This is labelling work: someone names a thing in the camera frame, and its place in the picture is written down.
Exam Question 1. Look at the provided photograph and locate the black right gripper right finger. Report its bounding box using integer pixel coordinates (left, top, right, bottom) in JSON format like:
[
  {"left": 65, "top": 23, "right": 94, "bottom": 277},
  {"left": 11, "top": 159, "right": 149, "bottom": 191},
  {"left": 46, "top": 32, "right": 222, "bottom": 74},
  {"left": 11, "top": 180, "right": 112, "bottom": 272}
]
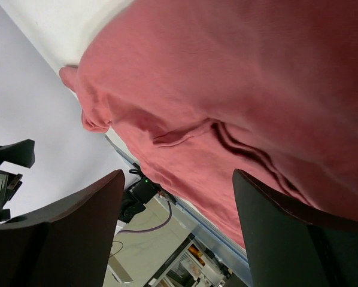
[{"left": 232, "top": 169, "right": 358, "bottom": 286}]

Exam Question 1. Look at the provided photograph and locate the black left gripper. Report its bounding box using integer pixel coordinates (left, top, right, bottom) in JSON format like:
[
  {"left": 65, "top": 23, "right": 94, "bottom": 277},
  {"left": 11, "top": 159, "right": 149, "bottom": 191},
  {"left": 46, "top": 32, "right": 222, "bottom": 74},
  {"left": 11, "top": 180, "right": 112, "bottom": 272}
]
[{"left": 0, "top": 139, "right": 35, "bottom": 222}]

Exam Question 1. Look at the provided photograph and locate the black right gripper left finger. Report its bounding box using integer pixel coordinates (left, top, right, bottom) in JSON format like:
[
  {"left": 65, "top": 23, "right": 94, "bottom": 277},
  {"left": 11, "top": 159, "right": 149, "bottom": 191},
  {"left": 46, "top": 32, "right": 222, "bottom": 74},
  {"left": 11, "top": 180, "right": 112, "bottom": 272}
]
[{"left": 0, "top": 170, "right": 125, "bottom": 286}]

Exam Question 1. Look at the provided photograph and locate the pink t-shirt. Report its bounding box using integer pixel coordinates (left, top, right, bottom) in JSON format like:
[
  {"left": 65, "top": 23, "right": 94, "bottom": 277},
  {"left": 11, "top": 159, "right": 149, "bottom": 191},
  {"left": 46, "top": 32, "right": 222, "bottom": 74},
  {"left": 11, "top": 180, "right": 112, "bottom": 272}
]
[{"left": 59, "top": 1, "right": 358, "bottom": 245}]

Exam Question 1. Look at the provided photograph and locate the white slotted cable duct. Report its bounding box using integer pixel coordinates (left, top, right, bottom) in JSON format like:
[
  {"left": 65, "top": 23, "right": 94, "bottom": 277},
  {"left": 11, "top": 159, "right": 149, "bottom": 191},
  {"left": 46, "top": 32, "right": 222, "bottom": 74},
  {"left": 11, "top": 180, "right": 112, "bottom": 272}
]
[{"left": 116, "top": 148, "right": 249, "bottom": 273}]

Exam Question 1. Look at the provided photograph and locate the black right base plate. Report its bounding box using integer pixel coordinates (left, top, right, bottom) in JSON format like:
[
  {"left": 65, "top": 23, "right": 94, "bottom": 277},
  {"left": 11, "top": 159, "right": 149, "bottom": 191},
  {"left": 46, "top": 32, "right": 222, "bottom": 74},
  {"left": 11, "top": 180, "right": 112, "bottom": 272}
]
[{"left": 119, "top": 164, "right": 177, "bottom": 224}]

